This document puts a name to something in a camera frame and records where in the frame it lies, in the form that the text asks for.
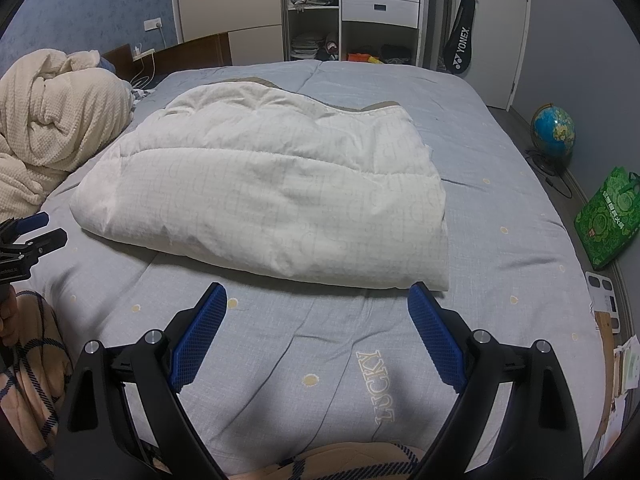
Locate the pile of papers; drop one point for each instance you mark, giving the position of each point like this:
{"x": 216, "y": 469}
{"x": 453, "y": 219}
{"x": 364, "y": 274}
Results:
{"x": 622, "y": 375}

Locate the brown wooden headboard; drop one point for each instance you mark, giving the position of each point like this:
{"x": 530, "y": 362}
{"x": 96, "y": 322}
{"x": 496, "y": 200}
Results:
{"x": 200, "y": 52}

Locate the folded clothes on shelf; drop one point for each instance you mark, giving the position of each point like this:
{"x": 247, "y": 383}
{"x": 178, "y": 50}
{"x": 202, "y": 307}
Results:
{"x": 304, "y": 46}

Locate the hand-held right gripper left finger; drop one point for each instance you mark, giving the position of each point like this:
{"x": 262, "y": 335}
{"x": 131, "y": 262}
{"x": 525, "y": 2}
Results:
{"x": 197, "y": 340}

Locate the bed with grey sheet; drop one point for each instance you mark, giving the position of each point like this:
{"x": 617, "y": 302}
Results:
{"x": 500, "y": 240}

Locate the green shopping bag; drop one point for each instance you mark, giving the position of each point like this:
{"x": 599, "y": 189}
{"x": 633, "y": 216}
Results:
{"x": 610, "y": 220}

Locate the person's left forearm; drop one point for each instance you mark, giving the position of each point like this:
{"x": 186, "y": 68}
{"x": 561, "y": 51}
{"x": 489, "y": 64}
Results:
{"x": 37, "y": 370}

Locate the white wall socket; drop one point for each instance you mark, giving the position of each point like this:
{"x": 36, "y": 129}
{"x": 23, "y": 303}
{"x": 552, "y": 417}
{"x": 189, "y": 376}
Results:
{"x": 153, "y": 24}

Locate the black racket bag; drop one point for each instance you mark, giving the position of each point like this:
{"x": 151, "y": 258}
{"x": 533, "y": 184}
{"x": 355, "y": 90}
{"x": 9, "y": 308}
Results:
{"x": 460, "y": 40}

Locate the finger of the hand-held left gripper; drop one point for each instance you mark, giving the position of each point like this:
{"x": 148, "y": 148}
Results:
{"x": 32, "y": 221}
{"x": 45, "y": 242}

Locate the white bathroom scale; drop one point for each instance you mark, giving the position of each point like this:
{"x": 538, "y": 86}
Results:
{"x": 602, "y": 300}

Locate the white open shelf unit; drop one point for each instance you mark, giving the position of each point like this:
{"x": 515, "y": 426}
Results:
{"x": 430, "y": 10}

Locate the dark clothing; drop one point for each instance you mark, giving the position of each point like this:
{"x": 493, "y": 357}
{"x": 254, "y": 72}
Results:
{"x": 396, "y": 54}

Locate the white power strip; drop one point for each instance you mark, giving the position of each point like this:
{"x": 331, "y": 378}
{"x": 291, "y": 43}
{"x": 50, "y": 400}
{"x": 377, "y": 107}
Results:
{"x": 144, "y": 52}

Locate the blue globe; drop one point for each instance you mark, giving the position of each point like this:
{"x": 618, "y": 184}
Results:
{"x": 552, "y": 130}

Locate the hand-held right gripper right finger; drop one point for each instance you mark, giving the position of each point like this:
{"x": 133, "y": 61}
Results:
{"x": 435, "y": 335}

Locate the person's left hand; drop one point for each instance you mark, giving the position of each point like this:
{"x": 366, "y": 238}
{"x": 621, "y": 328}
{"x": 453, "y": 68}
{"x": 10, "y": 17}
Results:
{"x": 9, "y": 322}

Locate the cream knit blanket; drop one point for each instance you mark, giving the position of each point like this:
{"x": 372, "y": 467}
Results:
{"x": 55, "y": 120}

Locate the blue pillow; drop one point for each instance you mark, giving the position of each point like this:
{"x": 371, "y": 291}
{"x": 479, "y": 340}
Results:
{"x": 111, "y": 66}

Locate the white door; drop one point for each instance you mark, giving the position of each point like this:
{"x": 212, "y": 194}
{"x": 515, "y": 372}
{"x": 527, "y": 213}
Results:
{"x": 500, "y": 25}

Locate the orange clothing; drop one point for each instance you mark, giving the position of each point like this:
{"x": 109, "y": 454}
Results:
{"x": 364, "y": 57}

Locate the pink item on shelf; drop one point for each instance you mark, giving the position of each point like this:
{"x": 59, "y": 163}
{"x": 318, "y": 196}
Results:
{"x": 331, "y": 47}

